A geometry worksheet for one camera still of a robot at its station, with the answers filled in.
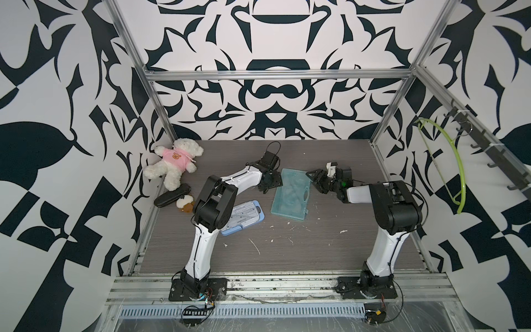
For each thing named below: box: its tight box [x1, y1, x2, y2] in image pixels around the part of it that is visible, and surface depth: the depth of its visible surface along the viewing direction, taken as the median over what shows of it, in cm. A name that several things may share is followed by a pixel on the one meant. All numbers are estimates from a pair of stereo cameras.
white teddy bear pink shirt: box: [143, 138, 204, 191], surface depth 103 cm
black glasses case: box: [153, 183, 191, 208], surface depth 96 cm
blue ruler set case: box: [220, 199, 266, 236], surface depth 92 cm
